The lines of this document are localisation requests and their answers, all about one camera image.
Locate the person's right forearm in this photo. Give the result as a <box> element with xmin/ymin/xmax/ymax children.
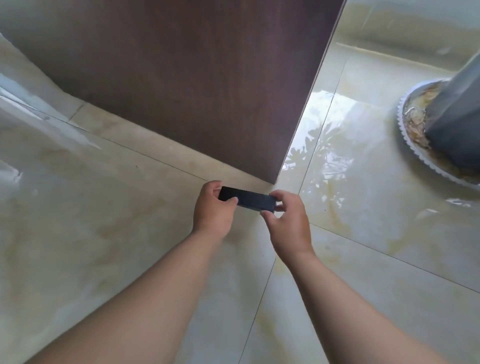
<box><xmin>284</xmin><ymin>250</ymin><xmax>451</xmax><ymax>364</ymax></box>

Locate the white scalloped pot saucer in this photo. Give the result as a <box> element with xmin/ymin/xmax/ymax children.
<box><xmin>396</xmin><ymin>78</ymin><xmax>480</xmax><ymax>187</ymax></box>

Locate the black rectangular block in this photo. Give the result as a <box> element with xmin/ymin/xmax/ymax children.
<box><xmin>218</xmin><ymin>186</ymin><xmax>277</xmax><ymax>214</ymax></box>

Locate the person's right hand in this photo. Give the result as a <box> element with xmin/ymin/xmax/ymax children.
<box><xmin>260</xmin><ymin>190</ymin><xmax>315</xmax><ymax>259</ymax></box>

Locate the grey plant pot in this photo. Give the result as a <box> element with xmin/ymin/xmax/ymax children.
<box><xmin>423</xmin><ymin>50</ymin><xmax>480</xmax><ymax>170</ymax></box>

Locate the person's left hand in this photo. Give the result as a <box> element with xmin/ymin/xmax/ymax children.
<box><xmin>191</xmin><ymin>181</ymin><xmax>239</xmax><ymax>238</ymax></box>

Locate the person's left forearm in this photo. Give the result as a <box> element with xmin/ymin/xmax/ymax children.
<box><xmin>22</xmin><ymin>228</ymin><xmax>223</xmax><ymax>364</ymax></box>

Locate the dark brown wooden door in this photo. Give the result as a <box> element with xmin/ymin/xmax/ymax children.
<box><xmin>0</xmin><ymin>0</ymin><xmax>348</xmax><ymax>185</ymax></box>

